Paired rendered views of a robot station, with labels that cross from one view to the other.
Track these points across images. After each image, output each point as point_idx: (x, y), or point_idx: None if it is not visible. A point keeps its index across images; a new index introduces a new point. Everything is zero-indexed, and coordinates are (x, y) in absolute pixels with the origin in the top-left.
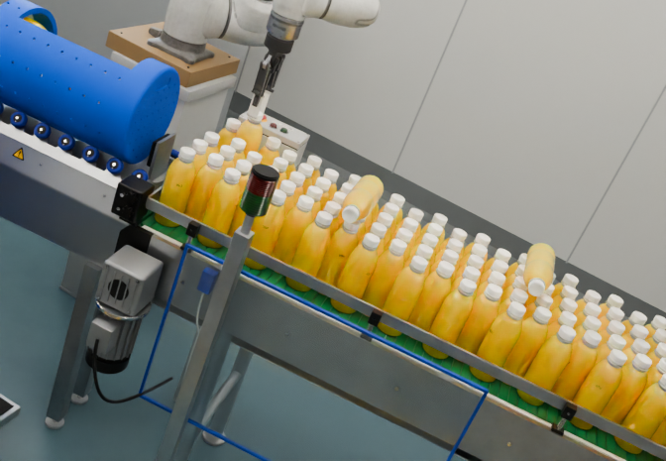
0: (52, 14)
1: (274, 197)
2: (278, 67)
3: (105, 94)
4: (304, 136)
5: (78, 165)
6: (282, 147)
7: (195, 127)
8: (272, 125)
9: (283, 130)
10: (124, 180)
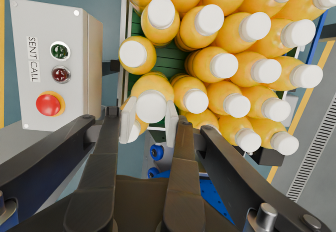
0: None
1: None
2: (99, 161)
3: None
4: (31, 7)
5: None
6: (90, 42)
7: (0, 159)
8: (66, 77)
9: (64, 50)
10: (276, 164)
